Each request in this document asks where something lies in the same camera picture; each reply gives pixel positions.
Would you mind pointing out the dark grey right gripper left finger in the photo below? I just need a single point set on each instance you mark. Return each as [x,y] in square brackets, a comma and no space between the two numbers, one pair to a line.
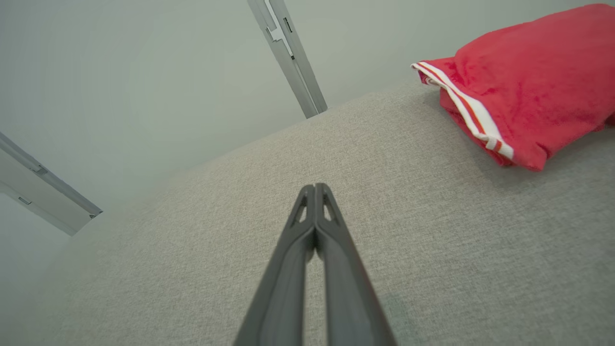
[283,293]

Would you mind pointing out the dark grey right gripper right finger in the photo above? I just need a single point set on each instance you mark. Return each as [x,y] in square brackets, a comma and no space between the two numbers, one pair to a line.
[353,298]

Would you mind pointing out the red and white garment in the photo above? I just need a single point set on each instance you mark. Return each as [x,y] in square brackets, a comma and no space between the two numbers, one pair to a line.
[538,86]

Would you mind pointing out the grey fabric sofa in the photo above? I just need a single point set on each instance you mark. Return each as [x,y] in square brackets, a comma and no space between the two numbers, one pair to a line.
[432,240]

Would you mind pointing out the aluminium partition post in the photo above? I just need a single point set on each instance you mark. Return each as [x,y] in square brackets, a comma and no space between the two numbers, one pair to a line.
[293,62]
[48,197]

